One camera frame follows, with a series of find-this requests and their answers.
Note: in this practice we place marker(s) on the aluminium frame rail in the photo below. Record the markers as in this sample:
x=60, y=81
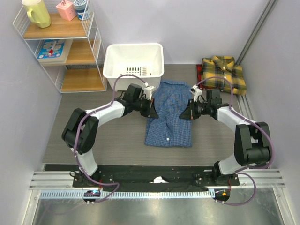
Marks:
x=48, y=180

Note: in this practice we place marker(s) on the yellow plastic pitcher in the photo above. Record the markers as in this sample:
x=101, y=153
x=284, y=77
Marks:
x=37, y=12

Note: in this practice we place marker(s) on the white wire shelf rack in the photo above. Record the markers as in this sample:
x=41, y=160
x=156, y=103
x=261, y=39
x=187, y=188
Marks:
x=70, y=50

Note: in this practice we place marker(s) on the blue checked long sleeve shirt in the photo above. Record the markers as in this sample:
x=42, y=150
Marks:
x=168, y=130

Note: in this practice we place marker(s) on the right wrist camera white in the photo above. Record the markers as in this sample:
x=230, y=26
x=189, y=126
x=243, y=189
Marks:
x=196, y=91

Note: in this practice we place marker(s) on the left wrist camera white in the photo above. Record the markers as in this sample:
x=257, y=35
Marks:
x=149, y=91

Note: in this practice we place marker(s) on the pink box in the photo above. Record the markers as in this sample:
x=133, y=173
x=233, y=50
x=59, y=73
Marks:
x=66, y=10

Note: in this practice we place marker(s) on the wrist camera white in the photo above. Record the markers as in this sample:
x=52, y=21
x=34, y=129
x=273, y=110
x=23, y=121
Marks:
x=196, y=91
x=149, y=91

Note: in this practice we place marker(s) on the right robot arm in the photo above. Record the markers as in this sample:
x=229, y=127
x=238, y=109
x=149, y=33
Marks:
x=251, y=141

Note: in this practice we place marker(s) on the white slotted cable duct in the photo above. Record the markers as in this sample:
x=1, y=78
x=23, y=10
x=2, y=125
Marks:
x=95, y=194

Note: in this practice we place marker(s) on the blue white round tin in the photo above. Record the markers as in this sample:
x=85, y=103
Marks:
x=80, y=7

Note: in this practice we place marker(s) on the white plastic basket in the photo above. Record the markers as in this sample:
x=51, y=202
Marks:
x=133, y=63

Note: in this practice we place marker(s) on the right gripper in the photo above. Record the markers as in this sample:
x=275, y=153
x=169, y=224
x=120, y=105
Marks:
x=190, y=112

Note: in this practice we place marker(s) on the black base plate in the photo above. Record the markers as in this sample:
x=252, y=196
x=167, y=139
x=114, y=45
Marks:
x=136, y=178

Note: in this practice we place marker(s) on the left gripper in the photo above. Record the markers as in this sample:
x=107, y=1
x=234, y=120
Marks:
x=150, y=111

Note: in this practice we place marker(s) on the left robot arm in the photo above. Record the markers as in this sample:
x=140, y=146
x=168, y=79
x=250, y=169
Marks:
x=81, y=129

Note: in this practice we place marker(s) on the blue white picture book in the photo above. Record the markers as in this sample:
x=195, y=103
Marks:
x=52, y=51

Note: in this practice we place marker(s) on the yellow plaid folded shirt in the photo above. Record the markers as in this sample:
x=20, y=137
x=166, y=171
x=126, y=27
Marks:
x=222, y=72

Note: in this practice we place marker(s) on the white paper scrap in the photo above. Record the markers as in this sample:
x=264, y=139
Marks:
x=160, y=179

